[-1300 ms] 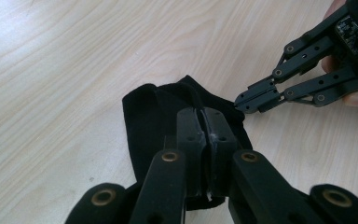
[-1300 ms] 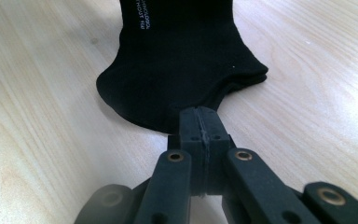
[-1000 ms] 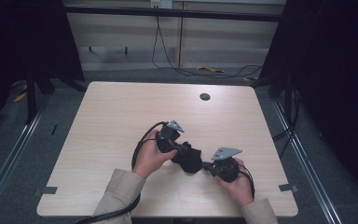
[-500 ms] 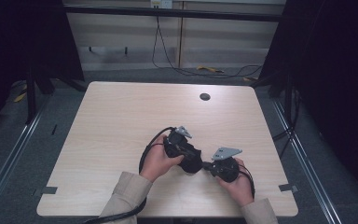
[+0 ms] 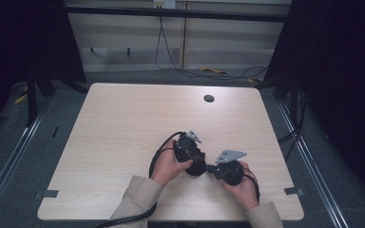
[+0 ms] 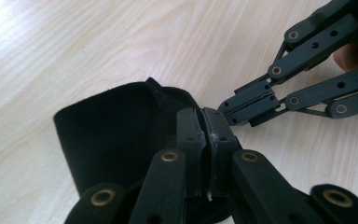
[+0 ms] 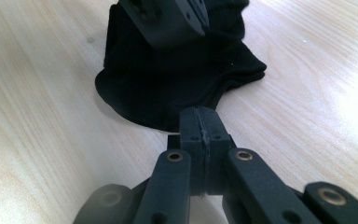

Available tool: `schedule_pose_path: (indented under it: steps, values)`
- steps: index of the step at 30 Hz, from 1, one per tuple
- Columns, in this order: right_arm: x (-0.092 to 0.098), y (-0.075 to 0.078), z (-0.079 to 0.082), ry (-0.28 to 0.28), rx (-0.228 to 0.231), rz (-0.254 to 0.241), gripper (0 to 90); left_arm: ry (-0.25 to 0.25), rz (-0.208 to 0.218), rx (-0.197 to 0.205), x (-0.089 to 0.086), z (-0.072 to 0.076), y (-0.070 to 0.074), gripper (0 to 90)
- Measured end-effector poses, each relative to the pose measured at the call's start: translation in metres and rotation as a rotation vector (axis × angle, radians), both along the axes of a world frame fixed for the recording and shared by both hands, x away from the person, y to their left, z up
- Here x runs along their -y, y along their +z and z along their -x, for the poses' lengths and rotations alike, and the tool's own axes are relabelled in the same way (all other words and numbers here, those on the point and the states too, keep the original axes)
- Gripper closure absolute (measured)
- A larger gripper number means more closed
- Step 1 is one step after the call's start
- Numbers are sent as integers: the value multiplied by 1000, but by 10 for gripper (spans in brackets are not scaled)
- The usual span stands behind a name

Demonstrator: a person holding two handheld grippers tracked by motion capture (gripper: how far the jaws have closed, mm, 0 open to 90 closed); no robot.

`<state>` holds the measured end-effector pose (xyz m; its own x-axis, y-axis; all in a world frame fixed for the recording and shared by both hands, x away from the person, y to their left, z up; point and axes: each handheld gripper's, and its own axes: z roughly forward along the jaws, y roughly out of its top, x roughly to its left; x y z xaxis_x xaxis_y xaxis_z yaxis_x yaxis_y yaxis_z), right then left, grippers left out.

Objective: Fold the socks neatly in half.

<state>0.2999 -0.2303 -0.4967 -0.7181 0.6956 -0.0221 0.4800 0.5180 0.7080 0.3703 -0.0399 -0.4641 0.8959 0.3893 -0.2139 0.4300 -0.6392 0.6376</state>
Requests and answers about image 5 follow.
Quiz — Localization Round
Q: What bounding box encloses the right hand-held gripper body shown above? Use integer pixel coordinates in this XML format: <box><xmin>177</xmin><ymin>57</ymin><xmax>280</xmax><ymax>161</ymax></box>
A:
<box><xmin>214</xmin><ymin>149</ymin><xmax>248</xmax><ymax>187</ymax></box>

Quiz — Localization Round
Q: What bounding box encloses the person's left hand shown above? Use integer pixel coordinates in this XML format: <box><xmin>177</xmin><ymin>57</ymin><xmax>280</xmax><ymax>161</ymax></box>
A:
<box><xmin>150</xmin><ymin>139</ymin><xmax>194</xmax><ymax>188</ymax></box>

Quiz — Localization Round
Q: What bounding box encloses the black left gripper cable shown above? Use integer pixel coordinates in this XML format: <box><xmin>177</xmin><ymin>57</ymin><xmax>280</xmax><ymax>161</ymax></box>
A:
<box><xmin>94</xmin><ymin>130</ymin><xmax>186</xmax><ymax>228</ymax></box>

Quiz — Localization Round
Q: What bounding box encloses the person's right hand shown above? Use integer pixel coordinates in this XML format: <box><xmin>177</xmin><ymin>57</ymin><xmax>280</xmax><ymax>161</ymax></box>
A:
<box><xmin>222</xmin><ymin>161</ymin><xmax>260</xmax><ymax>212</ymax></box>

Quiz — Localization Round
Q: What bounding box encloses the black horizontal bar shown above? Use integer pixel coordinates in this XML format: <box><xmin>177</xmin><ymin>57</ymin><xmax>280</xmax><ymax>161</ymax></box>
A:
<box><xmin>64</xmin><ymin>5</ymin><xmax>289</xmax><ymax>24</ymax></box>

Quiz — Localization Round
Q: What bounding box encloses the black metal stand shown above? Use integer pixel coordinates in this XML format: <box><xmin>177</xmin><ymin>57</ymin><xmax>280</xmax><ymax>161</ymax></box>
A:
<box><xmin>24</xmin><ymin>67</ymin><xmax>90</xmax><ymax>127</ymax></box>
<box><xmin>256</xmin><ymin>70</ymin><xmax>308</xmax><ymax>127</ymax></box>

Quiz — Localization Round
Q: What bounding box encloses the black curtain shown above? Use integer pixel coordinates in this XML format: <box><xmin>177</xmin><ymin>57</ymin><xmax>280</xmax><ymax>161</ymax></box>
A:
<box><xmin>0</xmin><ymin>0</ymin><xmax>87</xmax><ymax>141</ymax></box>
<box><xmin>263</xmin><ymin>0</ymin><xmax>365</xmax><ymax>203</ymax></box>

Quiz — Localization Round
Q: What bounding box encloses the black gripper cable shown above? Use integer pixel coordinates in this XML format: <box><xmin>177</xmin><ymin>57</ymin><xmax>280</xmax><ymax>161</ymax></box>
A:
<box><xmin>242</xmin><ymin>166</ymin><xmax>261</xmax><ymax>203</ymax></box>
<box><xmin>94</xmin><ymin>130</ymin><xmax>186</xmax><ymax>228</ymax></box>

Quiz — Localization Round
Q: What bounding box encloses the grey tape strip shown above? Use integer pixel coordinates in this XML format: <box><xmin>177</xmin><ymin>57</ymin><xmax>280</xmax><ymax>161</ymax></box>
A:
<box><xmin>283</xmin><ymin>186</ymin><xmax>306</xmax><ymax>197</ymax></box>
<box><xmin>41</xmin><ymin>189</ymin><xmax>60</xmax><ymax>199</ymax></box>

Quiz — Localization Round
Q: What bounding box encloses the white wall socket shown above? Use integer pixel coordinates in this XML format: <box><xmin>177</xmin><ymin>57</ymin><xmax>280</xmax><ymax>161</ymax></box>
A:
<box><xmin>152</xmin><ymin>0</ymin><xmax>177</xmax><ymax>10</ymax></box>

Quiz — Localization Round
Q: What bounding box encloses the yellow floor tape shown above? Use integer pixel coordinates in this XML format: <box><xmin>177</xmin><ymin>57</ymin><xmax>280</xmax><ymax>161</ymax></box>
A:
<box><xmin>13</xmin><ymin>91</ymin><xmax>29</xmax><ymax>105</ymax></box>

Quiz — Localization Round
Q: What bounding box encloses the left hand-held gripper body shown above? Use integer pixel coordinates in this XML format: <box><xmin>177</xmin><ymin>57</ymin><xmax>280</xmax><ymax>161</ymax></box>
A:
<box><xmin>173</xmin><ymin>129</ymin><xmax>206</xmax><ymax>163</ymax></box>

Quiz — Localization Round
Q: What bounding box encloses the metal floor rail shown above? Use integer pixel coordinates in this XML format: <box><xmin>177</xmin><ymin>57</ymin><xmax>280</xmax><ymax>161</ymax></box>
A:
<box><xmin>277</xmin><ymin>100</ymin><xmax>350</xmax><ymax>228</ymax></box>
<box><xmin>0</xmin><ymin>101</ymin><xmax>50</xmax><ymax>219</ymax></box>

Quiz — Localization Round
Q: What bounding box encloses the black wall cable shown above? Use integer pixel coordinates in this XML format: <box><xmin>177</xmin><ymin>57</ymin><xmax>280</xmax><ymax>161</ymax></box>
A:
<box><xmin>154</xmin><ymin>9</ymin><xmax>269</xmax><ymax>81</ymax></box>

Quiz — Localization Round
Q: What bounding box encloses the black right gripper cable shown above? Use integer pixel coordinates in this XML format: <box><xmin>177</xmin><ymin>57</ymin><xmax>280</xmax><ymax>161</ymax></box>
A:
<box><xmin>242</xmin><ymin>166</ymin><xmax>261</xmax><ymax>203</ymax></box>

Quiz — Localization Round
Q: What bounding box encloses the black floor cable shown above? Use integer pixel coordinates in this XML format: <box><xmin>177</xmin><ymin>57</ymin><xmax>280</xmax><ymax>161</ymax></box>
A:
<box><xmin>277</xmin><ymin>91</ymin><xmax>309</xmax><ymax>162</ymax></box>

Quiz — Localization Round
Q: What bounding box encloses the yellow floor item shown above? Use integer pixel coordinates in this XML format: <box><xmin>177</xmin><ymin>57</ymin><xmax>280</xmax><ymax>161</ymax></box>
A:
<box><xmin>200</xmin><ymin>66</ymin><xmax>230</xmax><ymax>76</ymax></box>

